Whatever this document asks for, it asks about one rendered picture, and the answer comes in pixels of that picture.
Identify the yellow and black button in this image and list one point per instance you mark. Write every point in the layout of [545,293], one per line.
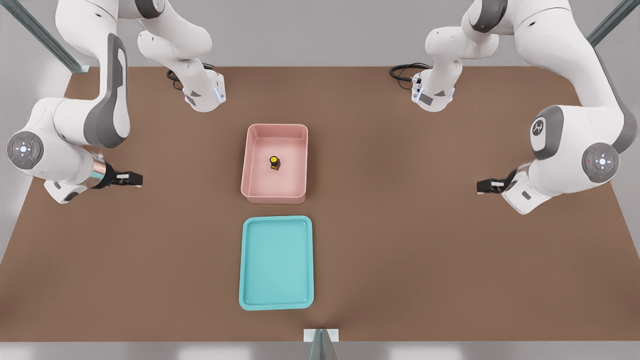
[274,162]

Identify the pink plastic box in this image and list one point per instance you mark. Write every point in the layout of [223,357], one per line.
[275,165]

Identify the pale blue-green tray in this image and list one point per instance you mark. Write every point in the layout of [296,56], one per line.
[276,262]

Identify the silver frame post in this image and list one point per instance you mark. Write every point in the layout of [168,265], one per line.
[611,21]
[42,35]
[321,344]

